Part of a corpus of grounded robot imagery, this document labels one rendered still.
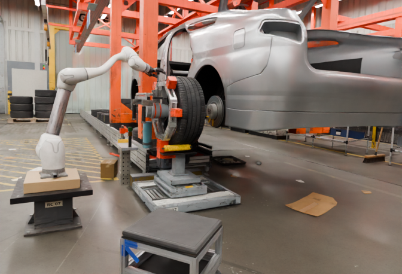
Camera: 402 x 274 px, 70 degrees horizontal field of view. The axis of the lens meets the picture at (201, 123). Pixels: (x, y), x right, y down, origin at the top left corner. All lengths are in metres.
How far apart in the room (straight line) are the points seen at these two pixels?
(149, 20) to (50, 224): 2.09
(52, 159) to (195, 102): 1.20
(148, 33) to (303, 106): 1.77
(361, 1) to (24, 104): 12.54
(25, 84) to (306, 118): 12.28
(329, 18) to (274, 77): 2.78
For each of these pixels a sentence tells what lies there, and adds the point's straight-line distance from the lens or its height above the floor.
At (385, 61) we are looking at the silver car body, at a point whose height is 1.43.
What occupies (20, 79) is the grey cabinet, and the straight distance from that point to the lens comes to 13.56.
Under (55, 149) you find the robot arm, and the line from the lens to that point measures 2.35.
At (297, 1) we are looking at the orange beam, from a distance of 5.40.
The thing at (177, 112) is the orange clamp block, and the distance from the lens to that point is 2.40.
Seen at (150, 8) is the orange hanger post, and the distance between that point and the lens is 3.24.
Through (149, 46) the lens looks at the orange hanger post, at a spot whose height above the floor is 1.50.
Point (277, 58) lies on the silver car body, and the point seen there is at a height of 1.27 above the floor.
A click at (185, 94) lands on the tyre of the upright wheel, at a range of 2.51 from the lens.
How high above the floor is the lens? 0.98
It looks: 5 degrees down
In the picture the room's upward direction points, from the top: 2 degrees clockwise
